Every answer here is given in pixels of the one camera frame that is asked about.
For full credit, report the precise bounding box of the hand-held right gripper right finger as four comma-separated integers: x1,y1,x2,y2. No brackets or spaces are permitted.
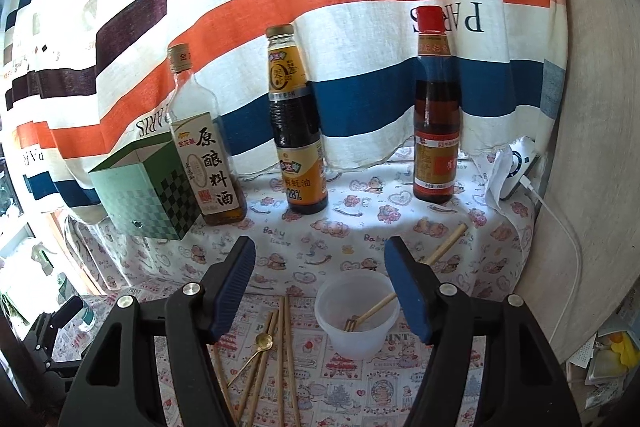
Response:
384,235,584,427

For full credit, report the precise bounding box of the yellow packet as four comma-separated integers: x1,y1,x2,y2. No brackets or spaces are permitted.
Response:
596,328,640,385

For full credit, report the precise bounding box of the white charging device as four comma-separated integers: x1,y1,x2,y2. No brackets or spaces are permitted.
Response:
492,137,544,202

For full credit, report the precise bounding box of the red patchwork-print tablecloth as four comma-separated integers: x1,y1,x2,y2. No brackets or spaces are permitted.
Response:
50,282,501,427

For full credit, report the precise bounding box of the red-capped brown oil bottle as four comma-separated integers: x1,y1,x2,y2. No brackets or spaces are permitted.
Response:
413,5,463,205

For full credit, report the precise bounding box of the dark sauce bottle yellow label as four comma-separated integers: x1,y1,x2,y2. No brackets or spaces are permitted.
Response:
265,24,329,215

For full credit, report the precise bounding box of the gold fork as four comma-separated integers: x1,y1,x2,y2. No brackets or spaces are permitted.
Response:
342,292,398,333

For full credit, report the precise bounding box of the white cable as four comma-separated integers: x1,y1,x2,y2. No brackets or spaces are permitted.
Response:
520,177,583,350

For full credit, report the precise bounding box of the gold spoon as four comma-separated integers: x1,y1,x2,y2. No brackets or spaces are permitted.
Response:
226,332,275,389

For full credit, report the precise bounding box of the beige wooden board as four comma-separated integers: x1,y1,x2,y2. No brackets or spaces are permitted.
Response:
512,0,640,353

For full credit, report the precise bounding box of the white bear-print cloth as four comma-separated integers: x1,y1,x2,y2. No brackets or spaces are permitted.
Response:
65,147,536,308

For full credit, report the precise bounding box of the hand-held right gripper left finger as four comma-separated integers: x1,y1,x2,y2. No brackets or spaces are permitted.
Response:
59,235,257,427

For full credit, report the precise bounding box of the clear cooking wine bottle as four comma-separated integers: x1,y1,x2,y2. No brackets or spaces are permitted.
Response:
167,43,248,228

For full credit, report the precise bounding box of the translucent plastic cup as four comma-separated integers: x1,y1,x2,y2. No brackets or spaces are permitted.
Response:
314,269,401,361

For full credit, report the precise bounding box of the green checkered box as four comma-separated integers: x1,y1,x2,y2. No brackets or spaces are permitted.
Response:
89,130,201,242

